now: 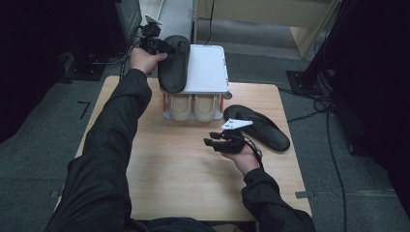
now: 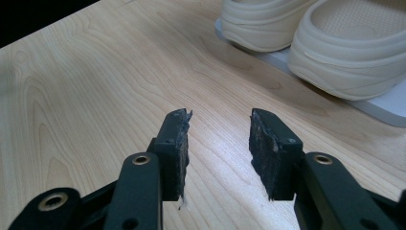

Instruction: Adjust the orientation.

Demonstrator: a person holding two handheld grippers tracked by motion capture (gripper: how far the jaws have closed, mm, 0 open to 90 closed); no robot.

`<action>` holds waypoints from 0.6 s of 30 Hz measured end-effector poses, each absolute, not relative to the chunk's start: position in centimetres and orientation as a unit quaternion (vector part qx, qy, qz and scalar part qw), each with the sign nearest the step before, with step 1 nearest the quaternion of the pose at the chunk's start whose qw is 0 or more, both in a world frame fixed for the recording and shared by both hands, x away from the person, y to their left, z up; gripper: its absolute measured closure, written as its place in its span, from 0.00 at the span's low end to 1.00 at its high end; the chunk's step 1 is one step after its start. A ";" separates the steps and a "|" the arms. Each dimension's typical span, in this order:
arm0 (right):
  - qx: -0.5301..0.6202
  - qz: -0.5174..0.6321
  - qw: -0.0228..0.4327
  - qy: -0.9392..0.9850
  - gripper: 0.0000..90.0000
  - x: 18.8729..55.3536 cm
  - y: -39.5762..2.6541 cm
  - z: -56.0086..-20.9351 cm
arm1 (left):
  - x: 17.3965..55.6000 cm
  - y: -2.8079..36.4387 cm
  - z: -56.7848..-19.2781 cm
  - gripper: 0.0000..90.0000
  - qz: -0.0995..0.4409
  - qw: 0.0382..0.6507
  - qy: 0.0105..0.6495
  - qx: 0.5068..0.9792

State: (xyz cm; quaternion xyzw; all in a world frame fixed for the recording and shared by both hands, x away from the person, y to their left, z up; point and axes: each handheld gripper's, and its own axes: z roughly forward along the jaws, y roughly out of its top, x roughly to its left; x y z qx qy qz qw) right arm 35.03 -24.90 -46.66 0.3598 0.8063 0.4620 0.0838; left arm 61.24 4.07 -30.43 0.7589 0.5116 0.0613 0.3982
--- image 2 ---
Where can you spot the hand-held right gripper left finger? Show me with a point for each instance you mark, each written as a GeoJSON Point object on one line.
{"type": "Point", "coordinates": [172, 159]}

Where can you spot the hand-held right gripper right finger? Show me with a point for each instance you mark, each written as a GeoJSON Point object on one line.
{"type": "Point", "coordinates": [274, 159]}

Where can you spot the cream clog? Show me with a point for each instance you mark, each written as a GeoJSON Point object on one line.
{"type": "Point", "coordinates": [255, 28]}
{"type": "Point", "coordinates": [344, 70]}

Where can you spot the white shoe rack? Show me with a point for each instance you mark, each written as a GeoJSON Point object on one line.
{"type": "Point", "coordinates": [383, 108]}

